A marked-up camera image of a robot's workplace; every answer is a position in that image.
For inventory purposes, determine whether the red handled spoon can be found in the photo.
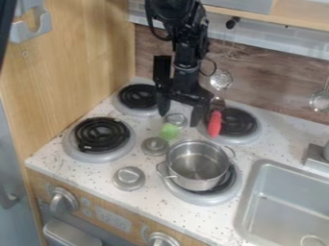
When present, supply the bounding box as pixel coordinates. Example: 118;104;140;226
207;95;228;139

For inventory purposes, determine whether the toy sink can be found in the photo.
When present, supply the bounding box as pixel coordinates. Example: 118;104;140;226
234;159;329;246

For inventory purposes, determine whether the silver hanging ladle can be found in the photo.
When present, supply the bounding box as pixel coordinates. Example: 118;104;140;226
308;76;329;113

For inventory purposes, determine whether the green toy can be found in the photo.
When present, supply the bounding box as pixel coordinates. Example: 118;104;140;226
159;123;182;141

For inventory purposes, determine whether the black wall peg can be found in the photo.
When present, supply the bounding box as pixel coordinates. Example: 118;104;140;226
224;15;242;31

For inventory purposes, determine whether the toy stove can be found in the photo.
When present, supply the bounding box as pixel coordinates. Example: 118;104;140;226
60;76;264;208

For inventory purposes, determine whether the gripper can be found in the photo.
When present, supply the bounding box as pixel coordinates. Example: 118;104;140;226
151;55;215;128

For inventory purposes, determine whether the tap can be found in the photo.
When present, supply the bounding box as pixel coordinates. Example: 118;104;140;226
300;139;329;168

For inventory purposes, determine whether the silver hanging strainer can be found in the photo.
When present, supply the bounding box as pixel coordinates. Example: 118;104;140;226
208;68;236;92

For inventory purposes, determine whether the silver pot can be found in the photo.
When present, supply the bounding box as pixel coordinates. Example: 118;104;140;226
155;138;239;192

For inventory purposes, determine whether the grey wall bracket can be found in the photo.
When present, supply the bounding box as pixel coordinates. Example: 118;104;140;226
8;0;55;45

